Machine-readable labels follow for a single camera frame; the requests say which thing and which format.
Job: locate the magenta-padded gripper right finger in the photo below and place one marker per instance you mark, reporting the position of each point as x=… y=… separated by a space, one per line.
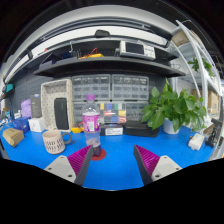
x=165 y=166

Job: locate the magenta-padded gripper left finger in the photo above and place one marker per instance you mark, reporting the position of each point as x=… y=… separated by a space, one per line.
x=60 y=166

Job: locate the clear bottle with purple cap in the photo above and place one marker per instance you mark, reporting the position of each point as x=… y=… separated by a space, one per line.
x=91 y=123

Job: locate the beige patterned mug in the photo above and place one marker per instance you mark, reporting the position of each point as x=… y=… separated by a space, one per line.
x=53 y=142

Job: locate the white power adapter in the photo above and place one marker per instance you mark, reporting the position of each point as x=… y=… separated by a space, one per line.
x=196 y=141

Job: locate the yellow and red test leads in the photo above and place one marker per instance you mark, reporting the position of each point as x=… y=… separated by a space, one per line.
x=76 y=129

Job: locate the flat round red coaster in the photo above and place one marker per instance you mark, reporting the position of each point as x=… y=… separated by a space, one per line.
x=101 y=156

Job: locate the flat black case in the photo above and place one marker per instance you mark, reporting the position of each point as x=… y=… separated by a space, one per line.
x=140 y=129

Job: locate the small white box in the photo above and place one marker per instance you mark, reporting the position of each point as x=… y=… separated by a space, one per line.
x=36 y=125

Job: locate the black rectangular speaker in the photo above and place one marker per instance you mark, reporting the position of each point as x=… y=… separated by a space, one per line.
x=61 y=114

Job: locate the small brown cardboard box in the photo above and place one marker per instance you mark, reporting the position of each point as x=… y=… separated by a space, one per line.
x=13 y=137

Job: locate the grey small-parts drawer cabinet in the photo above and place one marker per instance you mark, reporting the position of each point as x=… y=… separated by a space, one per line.
x=130 y=87
x=78 y=111
x=135 y=110
x=90 y=86

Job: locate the black clamp stand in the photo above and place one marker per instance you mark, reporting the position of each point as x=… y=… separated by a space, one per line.
x=213 y=135

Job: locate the blue box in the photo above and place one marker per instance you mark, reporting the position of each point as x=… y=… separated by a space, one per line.
x=20 y=124

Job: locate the green potted plant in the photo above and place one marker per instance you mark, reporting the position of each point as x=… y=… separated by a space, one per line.
x=166 y=106

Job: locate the black box with white label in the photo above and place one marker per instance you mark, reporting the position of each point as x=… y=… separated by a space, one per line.
x=112 y=130

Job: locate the white perforated tray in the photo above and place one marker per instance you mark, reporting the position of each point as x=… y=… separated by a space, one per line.
x=48 y=103

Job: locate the dark grey upright box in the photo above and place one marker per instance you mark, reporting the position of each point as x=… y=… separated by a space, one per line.
x=36 y=106

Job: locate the purple bag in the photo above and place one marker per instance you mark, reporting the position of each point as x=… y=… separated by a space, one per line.
x=26 y=108

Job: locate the clear box of coloured parts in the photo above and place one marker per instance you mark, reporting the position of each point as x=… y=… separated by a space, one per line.
x=113 y=113

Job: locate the small teal box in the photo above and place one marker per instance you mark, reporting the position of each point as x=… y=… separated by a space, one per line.
x=8 y=88

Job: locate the dark grey workbench shelf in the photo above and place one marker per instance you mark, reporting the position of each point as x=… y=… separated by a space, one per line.
x=110 y=68

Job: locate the white metal shelf unit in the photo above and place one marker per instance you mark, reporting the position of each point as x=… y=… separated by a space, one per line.
x=200 y=60

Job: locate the white oscilloscope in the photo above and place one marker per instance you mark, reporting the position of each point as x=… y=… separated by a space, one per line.
x=136 y=49

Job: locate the small black device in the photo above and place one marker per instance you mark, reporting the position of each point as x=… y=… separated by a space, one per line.
x=102 y=33

